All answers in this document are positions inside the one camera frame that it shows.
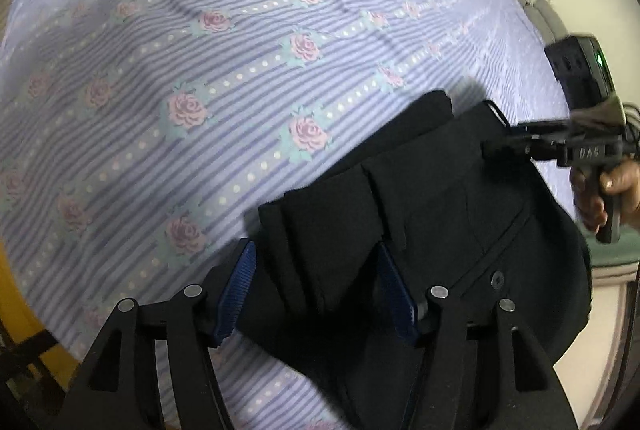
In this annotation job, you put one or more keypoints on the black tracker box green light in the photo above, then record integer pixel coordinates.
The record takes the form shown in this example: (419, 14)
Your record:
(580, 67)

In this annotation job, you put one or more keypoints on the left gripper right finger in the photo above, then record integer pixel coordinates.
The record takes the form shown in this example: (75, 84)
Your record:
(471, 376)

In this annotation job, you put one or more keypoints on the purple floral bed sheet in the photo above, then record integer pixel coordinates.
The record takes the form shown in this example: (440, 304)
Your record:
(140, 138)

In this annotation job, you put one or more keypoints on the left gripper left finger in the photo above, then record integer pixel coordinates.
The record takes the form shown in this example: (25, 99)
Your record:
(116, 386)

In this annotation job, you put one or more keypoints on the black pants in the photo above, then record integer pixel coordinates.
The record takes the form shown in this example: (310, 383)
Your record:
(486, 229)

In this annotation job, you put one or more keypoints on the person's right hand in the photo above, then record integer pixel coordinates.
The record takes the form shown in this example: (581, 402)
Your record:
(622, 182)

